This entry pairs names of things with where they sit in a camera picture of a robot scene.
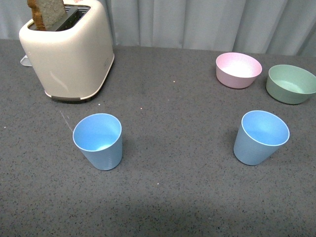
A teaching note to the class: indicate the cream white toaster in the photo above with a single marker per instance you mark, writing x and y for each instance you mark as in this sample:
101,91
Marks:
72,64

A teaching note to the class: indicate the pink bowl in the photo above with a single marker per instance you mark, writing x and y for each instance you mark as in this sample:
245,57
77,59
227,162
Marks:
237,70

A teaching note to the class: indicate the green bowl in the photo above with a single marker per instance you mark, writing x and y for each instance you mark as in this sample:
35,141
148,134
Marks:
290,84

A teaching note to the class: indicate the blue cup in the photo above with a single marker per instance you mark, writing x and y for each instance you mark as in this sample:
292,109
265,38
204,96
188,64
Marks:
99,138
260,134

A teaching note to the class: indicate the toast bread slice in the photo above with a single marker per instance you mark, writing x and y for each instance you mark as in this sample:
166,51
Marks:
45,13

